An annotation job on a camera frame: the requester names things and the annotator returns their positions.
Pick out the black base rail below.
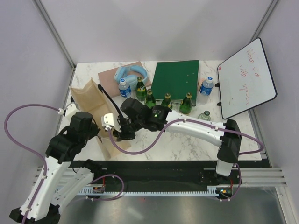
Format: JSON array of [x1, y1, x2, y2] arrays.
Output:
[[70, 160, 243, 193]]

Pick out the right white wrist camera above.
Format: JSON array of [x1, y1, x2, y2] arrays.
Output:
[[101, 113, 121, 132]]

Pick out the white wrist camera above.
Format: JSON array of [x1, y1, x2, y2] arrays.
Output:
[[57, 102, 80, 118], [101, 113, 121, 132]]

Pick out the green binder folder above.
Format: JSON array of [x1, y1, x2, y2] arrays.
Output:
[[151, 60, 199, 106]]

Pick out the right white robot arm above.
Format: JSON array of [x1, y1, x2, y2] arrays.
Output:
[[112, 98, 242, 184]]

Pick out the small whiteboard with writing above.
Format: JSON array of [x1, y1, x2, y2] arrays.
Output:
[[217, 37, 278, 119]]

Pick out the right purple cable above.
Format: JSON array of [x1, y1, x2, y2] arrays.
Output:
[[107, 125, 266, 202]]

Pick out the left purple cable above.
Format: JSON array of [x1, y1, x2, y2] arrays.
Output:
[[4, 104, 124, 224]]

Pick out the light blue headphones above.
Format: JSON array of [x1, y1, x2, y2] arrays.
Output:
[[114, 65, 148, 91]]

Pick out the blue cap water bottle front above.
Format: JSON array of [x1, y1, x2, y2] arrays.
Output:
[[118, 78, 131, 98]]

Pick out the beige canvas tote bag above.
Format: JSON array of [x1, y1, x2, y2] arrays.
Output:
[[70, 79, 120, 160]]

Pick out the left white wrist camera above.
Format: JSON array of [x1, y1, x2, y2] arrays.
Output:
[[57, 102, 80, 118]]

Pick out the purple cable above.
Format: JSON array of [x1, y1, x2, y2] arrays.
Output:
[[107, 125, 266, 202], [4, 104, 124, 224]]

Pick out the green glass bottle yellow cap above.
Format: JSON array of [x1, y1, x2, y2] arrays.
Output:
[[198, 111, 211, 121]]

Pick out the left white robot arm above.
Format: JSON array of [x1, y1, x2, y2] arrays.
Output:
[[9, 112, 103, 224]]

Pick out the white cable duct strip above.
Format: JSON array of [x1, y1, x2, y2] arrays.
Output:
[[77, 186, 230, 196]]

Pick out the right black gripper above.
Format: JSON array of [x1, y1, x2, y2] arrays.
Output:
[[113, 118, 143, 142]]

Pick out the blue cap water bottle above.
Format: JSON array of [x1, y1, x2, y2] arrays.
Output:
[[118, 78, 131, 98], [199, 76, 214, 104]]

